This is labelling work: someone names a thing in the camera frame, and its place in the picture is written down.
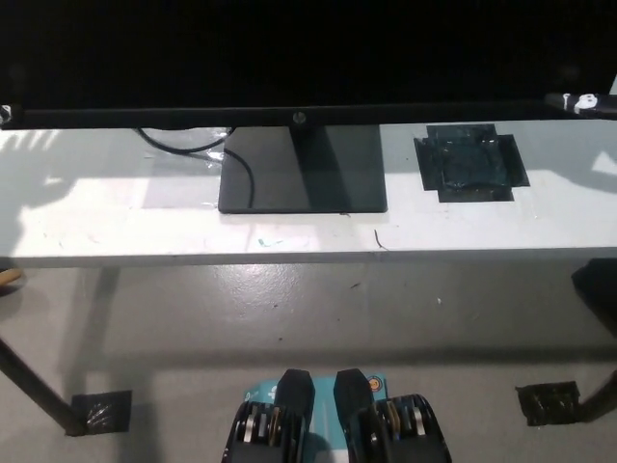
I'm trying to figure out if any dark bulky floor object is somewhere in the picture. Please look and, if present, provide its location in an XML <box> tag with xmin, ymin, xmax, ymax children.
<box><xmin>571</xmin><ymin>259</ymin><xmax>617</xmax><ymax>334</ymax></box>

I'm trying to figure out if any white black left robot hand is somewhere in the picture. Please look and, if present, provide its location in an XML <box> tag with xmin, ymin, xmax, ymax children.
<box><xmin>0</xmin><ymin>103</ymin><xmax>25</xmax><ymax>127</ymax></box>

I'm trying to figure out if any black tape patch on table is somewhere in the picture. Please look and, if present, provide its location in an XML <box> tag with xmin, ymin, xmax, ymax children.
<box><xmin>413</xmin><ymin>123</ymin><xmax>530</xmax><ymax>204</ymax></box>

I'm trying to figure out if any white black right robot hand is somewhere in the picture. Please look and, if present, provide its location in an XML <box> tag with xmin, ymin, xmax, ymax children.
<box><xmin>544</xmin><ymin>91</ymin><xmax>617</xmax><ymax>120</ymax></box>

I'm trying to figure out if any brown wooden object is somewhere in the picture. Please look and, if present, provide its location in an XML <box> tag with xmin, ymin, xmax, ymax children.
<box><xmin>0</xmin><ymin>269</ymin><xmax>23</xmax><ymax>295</ymax></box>

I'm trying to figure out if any black monitor cable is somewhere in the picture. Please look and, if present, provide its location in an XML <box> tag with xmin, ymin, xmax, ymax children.
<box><xmin>137</xmin><ymin>125</ymin><xmax>255</xmax><ymax>212</ymax></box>

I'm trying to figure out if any black table leg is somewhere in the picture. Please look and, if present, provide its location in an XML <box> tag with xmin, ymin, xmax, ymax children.
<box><xmin>0</xmin><ymin>337</ymin><xmax>86</xmax><ymax>438</ymax></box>
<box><xmin>577</xmin><ymin>356</ymin><xmax>617</xmax><ymax>425</ymax></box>

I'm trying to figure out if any black teal robot torso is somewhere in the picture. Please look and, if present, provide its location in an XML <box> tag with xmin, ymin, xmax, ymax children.
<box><xmin>221</xmin><ymin>368</ymin><xmax>457</xmax><ymax>463</ymax></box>

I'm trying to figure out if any glossy black monitor stand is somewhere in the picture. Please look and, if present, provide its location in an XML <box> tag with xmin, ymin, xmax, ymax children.
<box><xmin>217</xmin><ymin>123</ymin><xmax>389</xmax><ymax>215</ymax></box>

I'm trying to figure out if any black HP monitor screen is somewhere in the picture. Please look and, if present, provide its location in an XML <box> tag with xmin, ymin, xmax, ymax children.
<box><xmin>0</xmin><ymin>0</ymin><xmax>617</xmax><ymax>131</ymax></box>

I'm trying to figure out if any black floor tape patch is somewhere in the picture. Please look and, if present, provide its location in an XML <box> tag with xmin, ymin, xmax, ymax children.
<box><xmin>70</xmin><ymin>389</ymin><xmax>134</xmax><ymax>433</ymax></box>
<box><xmin>514</xmin><ymin>380</ymin><xmax>584</xmax><ymax>428</ymax></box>

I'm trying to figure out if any clear plastic tape piece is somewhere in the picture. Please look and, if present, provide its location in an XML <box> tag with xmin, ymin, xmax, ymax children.
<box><xmin>192</xmin><ymin>127</ymin><xmax>230</xmax><ymax>168</ymax></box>

